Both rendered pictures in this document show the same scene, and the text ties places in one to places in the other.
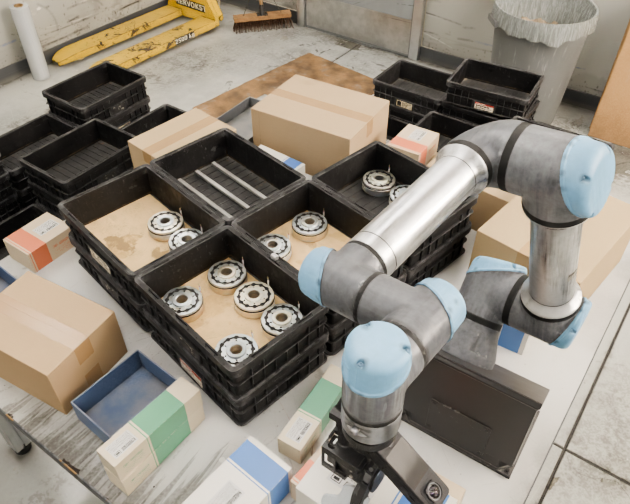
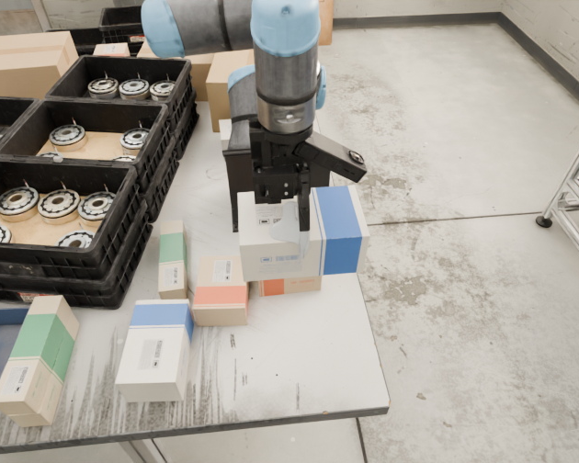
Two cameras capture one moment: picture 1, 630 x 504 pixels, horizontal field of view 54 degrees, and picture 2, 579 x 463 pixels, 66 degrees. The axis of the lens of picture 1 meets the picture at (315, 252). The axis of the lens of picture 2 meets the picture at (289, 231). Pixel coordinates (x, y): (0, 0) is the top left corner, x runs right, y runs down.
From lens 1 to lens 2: 45 cm
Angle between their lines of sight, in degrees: 29
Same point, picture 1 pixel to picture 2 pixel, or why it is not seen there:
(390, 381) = (314, 22)
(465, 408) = not seen: hidden behind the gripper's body
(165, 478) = (78, 388)
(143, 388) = not seen: outside the picture
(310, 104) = not seen: outside the picture
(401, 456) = (322, 141)
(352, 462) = (286, 172)
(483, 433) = not seen: hidden behind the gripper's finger
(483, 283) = (246, 87)
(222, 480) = (138, 344)
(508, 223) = (222, 71)
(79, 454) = not seen: outside the picture
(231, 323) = (52, 234)
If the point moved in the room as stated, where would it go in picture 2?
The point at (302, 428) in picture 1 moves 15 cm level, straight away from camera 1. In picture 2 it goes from (173, 274) to (141, 242)
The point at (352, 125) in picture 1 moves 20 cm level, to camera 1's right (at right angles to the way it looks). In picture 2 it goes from (50, 55) to (101, 39)
